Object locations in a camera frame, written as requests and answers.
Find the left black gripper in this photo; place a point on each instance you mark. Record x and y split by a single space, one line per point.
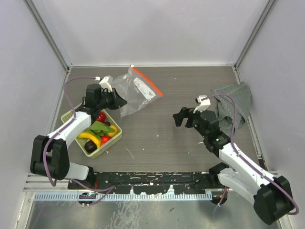
117 101

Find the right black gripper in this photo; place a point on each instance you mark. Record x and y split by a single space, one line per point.
185 112

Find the clear orange zip bag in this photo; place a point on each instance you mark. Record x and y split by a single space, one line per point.
137 89

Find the green toy leaves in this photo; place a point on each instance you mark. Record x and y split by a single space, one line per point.
99 128

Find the yellow toy banana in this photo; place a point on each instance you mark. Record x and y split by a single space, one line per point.
92 137

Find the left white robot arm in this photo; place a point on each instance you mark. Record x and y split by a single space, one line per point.
50 157

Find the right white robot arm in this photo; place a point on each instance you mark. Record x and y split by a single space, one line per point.
270 196

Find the red toy apple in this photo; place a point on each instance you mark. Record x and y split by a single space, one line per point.
101 117

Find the yellow orange toy fruit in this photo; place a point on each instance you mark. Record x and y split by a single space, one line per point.
113 131

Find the red toy tomato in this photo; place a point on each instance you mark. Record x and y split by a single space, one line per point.
105 139

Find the dark purple toy plum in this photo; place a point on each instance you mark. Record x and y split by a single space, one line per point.
90 147

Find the green plastic basket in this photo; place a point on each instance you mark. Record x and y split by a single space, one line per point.
112 140

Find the grey folded cloth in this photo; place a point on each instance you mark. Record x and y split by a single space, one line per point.
233 107

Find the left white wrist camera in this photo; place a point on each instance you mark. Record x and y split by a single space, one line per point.
105 82

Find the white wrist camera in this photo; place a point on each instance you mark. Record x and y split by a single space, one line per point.
203 102
105 82

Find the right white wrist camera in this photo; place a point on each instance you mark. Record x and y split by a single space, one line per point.
203 102

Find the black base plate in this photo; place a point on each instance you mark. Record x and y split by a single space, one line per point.
154 182

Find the grey slotted cable duct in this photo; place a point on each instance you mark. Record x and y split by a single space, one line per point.
90 197

